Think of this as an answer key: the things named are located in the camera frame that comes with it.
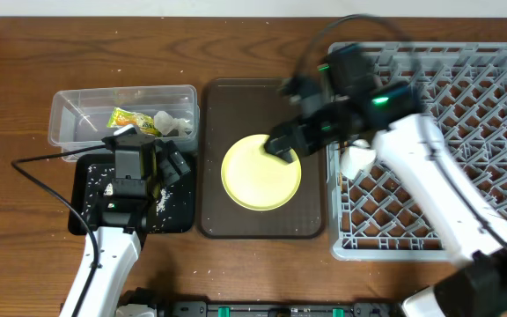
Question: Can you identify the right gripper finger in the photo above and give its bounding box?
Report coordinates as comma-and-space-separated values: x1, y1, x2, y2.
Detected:
263, 122, 306, 164
279, 75, 324, 115

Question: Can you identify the grey dishwasher rack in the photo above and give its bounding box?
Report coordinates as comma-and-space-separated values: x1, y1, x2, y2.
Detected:
326, 42, 507, 262

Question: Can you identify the black plastic tray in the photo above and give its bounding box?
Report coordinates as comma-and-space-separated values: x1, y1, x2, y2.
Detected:
71, 152, 195, 234

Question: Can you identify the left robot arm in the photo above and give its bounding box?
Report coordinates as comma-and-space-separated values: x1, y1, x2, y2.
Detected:
61, 136, 195, 316

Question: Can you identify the white tissue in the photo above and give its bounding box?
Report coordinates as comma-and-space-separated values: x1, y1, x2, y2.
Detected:
153, 111, 193, 136

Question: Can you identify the white cup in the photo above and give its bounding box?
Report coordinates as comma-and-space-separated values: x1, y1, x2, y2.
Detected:
340, 139, 377, 181

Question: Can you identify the spilled rice pile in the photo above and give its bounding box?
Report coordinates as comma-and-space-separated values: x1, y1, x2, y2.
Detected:
71, 155, 195, 234

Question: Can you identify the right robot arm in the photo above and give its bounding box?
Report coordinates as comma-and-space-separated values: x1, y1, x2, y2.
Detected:
264, 76, 507, 316

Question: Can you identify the dark brown serving tray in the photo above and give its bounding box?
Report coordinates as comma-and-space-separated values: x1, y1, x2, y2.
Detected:
196, 78, 325, 240

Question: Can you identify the clear plastic bin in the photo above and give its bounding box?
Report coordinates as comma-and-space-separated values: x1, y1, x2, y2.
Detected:
48, 85, 200, 154

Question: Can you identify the green snack wrapper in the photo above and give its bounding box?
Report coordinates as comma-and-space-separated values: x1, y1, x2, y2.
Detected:
107, 107, 162, 136

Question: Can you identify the yellow plate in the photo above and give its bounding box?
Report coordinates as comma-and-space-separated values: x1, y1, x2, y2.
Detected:
221, 134, 302, 211

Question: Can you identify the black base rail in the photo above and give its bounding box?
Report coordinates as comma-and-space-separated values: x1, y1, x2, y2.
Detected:
114, 288, 403, 317

